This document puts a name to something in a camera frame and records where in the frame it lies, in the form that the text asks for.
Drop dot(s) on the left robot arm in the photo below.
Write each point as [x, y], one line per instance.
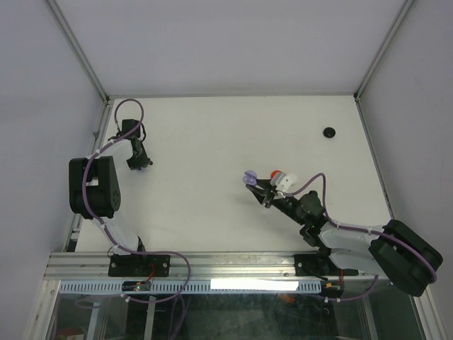
[94, 189]

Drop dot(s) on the black charging case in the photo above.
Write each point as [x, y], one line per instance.
[329, 132]

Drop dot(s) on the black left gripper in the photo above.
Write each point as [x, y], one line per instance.
[136, 164]

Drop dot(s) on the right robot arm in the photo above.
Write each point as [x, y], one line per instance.
[392, 250]

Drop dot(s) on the white charging case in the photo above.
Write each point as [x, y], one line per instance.
[291, 179]

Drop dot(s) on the aluminium frame post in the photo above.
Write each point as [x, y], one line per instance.
[76, 48]
[384, 46]

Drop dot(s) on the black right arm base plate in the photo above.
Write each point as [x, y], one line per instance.
[319, 266]

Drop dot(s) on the aluminium frame post left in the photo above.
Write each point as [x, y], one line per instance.
[76, 48]

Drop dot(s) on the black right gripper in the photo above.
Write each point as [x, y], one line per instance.
[260, 193]

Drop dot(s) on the lilac charging case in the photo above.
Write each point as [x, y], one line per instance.
[250, 178]

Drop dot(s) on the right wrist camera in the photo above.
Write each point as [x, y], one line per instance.
[280, 182]

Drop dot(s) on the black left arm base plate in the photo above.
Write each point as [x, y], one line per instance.
[137, 266]

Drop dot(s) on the aluminium frame post right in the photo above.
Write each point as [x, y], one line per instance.
[384, 46]

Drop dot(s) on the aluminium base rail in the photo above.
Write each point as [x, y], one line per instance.
[194, 265]

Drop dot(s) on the orange charging case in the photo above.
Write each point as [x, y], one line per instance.
[275, 173]

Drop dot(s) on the grey slotted cable duct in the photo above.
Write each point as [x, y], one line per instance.
[170, 287]

